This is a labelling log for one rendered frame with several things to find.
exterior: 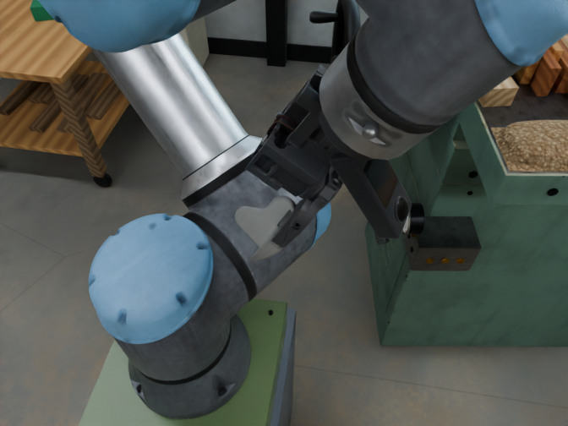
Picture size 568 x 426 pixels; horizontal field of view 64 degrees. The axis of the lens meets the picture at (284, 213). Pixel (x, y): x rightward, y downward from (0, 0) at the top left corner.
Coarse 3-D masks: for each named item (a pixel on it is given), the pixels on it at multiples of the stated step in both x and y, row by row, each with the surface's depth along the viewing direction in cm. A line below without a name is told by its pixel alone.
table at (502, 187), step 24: (528, 96) 71; (552, 96) 71; (480, 120) 68; (504, 120) 67; (528, 120) 67; (480, 144) 68; (480, 168) 68; (504, 168) 61; (504, 192) 63; (528, 192) 63; (552, 192) 62
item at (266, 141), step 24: (312, 96) 35; (288, 120) 41; (312, 120) 37; (264, 144) 42; (288, 144) 41; (312, 144) 40; (336, 144) 36; (264, 168) 43; (288, 168) 41; (312, 168) 40; (312, 192) 42; (336, 192) 42
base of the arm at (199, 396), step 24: (240, 336) 70; (216, 360) 63; (240, 360) 68; (144, 384) 65; (168, 384) 62; (192, 384) 63; (216, 384) 67; (240, 384) 69; (168, 408) 65; (192, 408) 65; (216, 408) 67
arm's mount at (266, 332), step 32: (256, 320) 77; (256, 352) 73; (96, 384) 71; (128, 384) 71; (256, 384) 70; (96, 416) 68; (128, 416) 68; (160, 416) 68; (224, 416) 67; (256, 416) 67
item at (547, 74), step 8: (544, 56) 70; (552, 56) 70; (544, 64) 69; (552, 64) 68; (536, 72) 71; (544, 72) 69; (552, 72) 68; (536, 80) 71; (544, 80) 69; (552, 80) 69; (536, 88) 71; (544, 88) 70
